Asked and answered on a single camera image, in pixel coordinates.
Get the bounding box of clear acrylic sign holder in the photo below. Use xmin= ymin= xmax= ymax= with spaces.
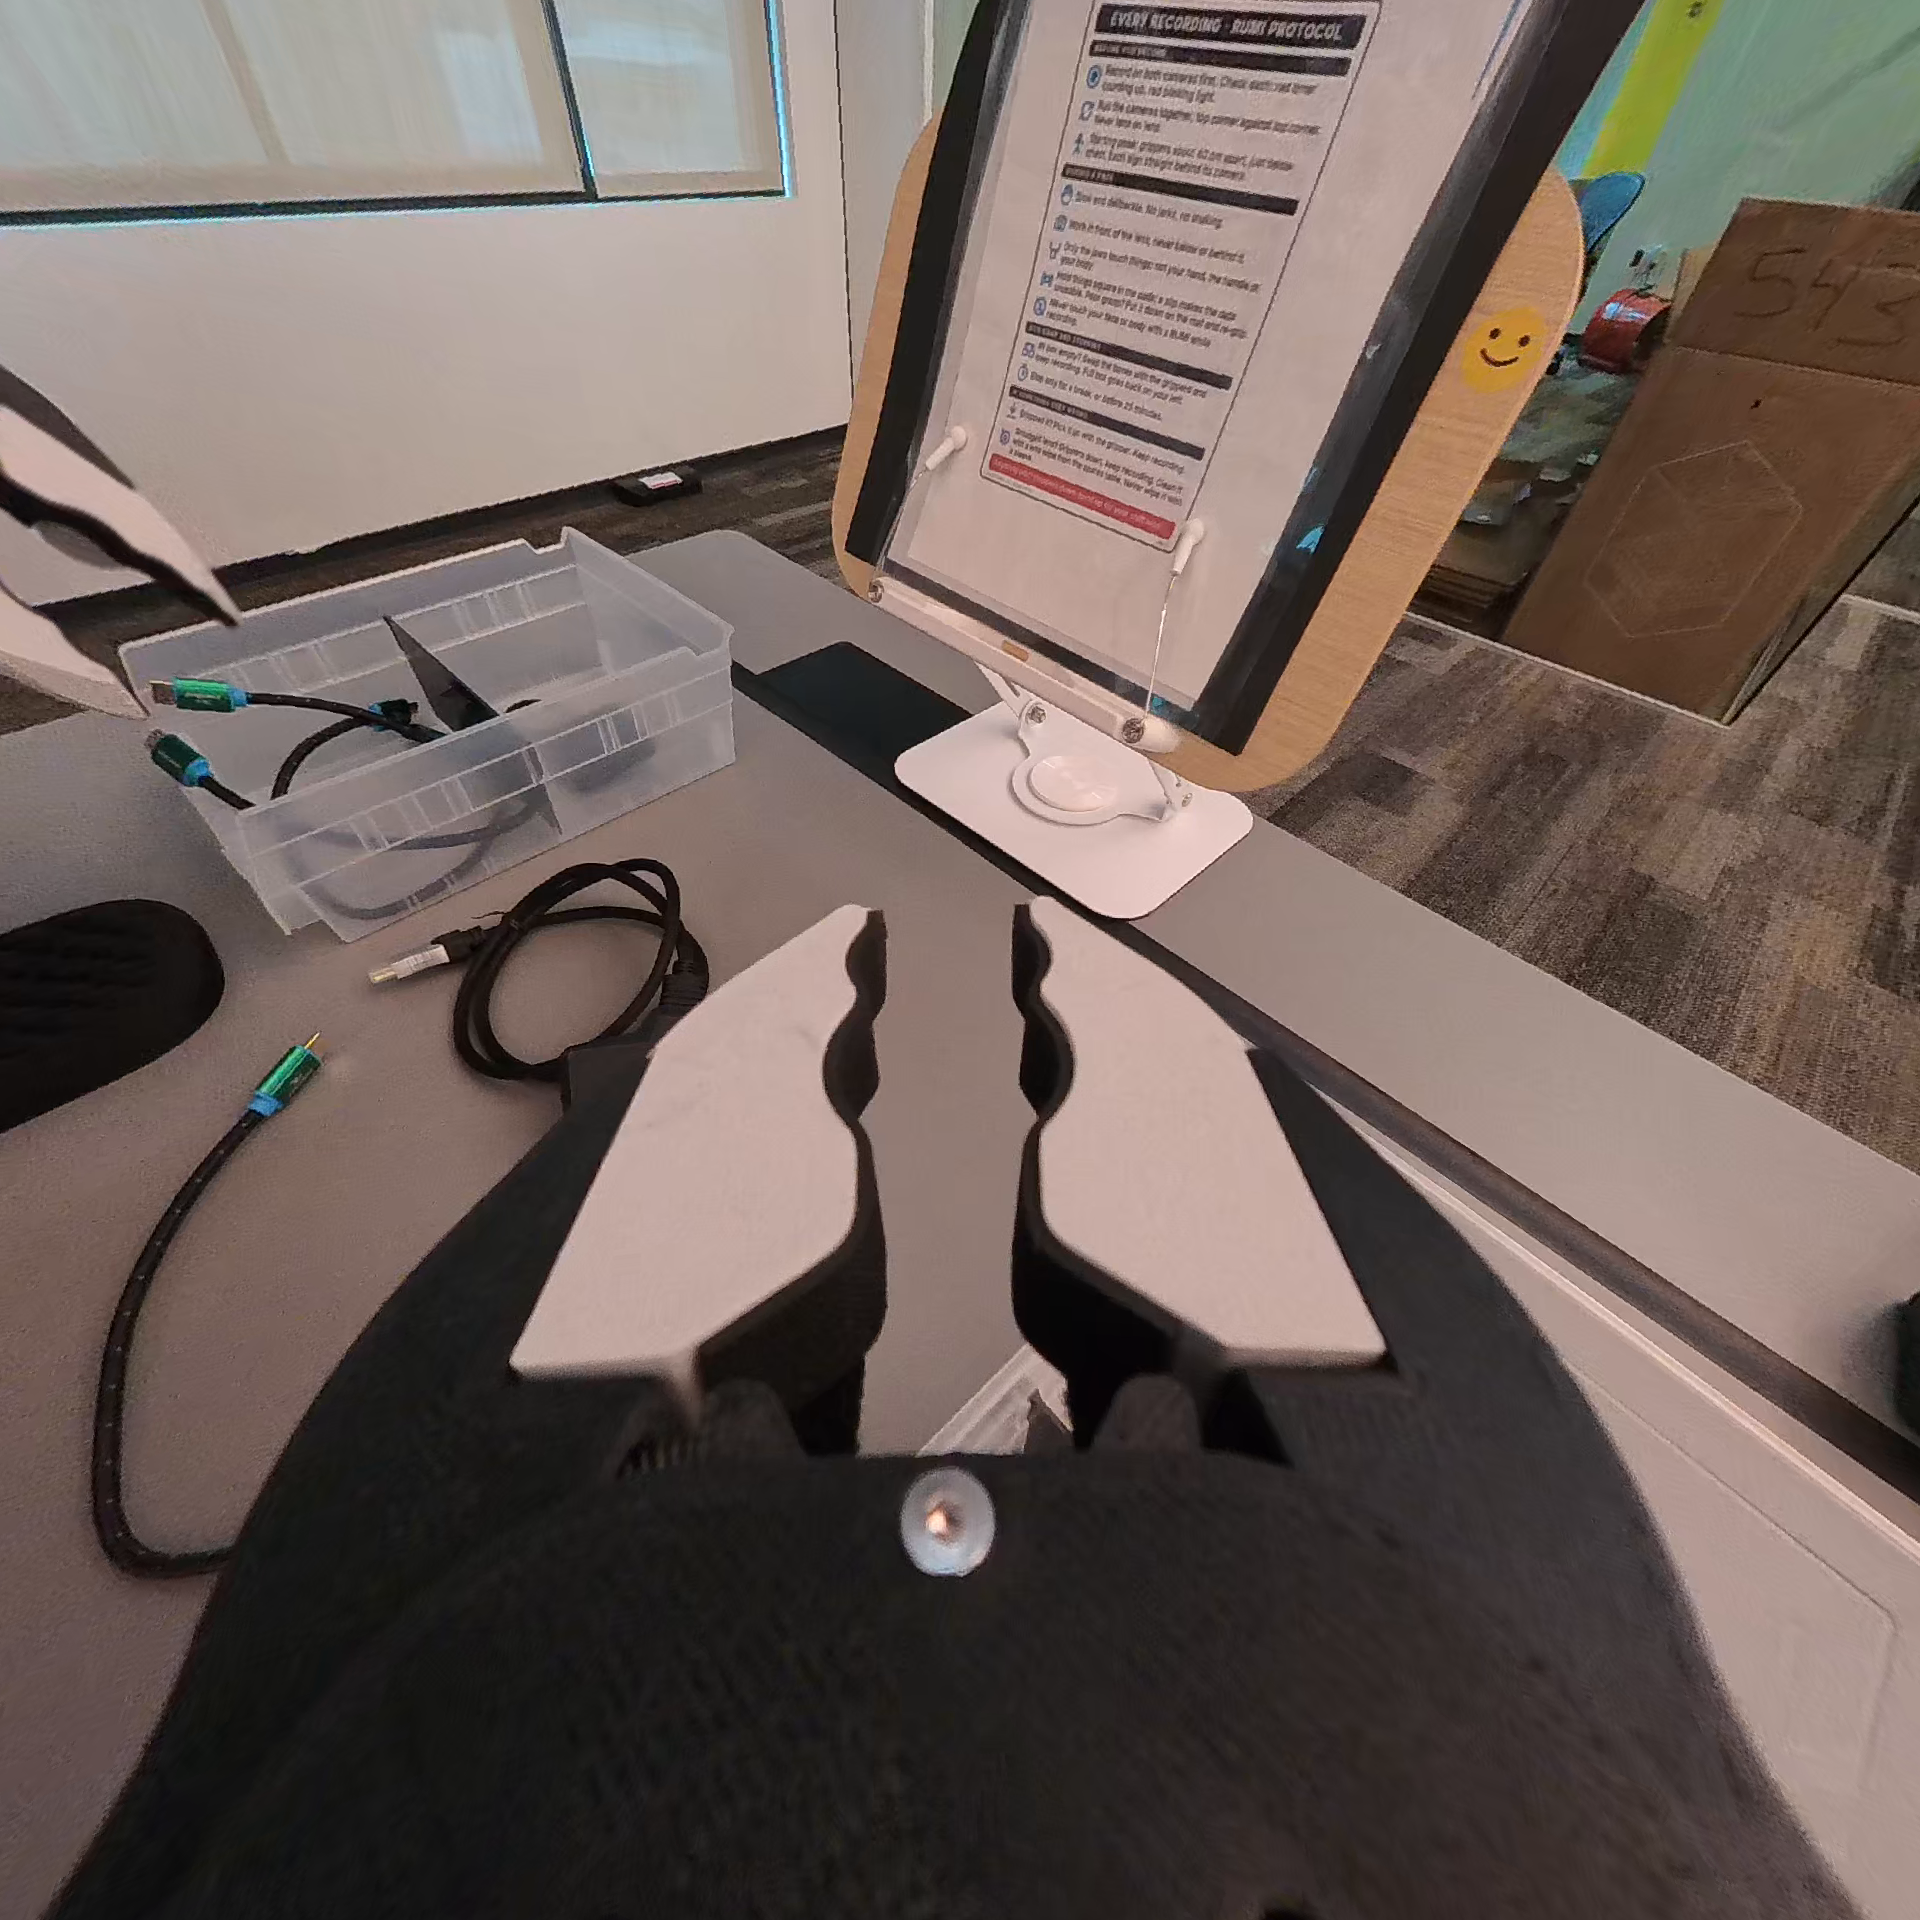
xmin=873 ymin=0 xmax=1521 ymax=754

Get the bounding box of black elbow rest pad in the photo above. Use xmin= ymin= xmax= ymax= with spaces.
xmin=0 ymin=895 xmax=227 ymax=1135

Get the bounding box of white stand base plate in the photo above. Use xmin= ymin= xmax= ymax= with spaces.
xmin=893 ymin=701 xmax=1258 ymax=920

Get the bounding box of large paned window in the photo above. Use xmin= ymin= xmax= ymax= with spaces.
xmin=0 ymin=0 xmax=794 ymax=230

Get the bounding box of clear plastic organizer box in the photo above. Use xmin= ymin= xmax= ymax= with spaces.
xmin=116 ymin=526 xmax=741 ymax=947

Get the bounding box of printed instruction sheet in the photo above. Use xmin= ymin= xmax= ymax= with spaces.
xmin=978 ymin=0 xmax=1385 ymax=531

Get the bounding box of red bucket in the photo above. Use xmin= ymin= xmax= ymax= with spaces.
xmin=1586 ymin=287 xmax=1677 ymax=376

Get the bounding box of thin black cable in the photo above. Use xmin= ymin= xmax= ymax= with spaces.
xmin=369 ymin=856 xmax=710 ymax=1086

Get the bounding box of yellow smiley sticker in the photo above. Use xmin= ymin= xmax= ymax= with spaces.
xmin=1461 ymin=307 xmax=1553 ymax=400

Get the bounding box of black wood-edged divider panel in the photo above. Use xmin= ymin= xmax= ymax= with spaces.
xmin=829 ymin=0 xmax=1652 ymax=800

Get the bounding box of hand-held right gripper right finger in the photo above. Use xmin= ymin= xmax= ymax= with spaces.
xmin=1012 ymin=895 xmax=1385 ymax=1453

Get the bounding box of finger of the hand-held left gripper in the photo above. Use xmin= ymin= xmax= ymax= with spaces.
xmin=0 ymin=359 xmax=244 ymax=629
xmin=0 ymin=589 xmax=156 ymax=722

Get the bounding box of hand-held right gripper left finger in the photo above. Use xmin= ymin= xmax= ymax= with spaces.
xmin=510 ymin=903 xmax=889 ymax=1453

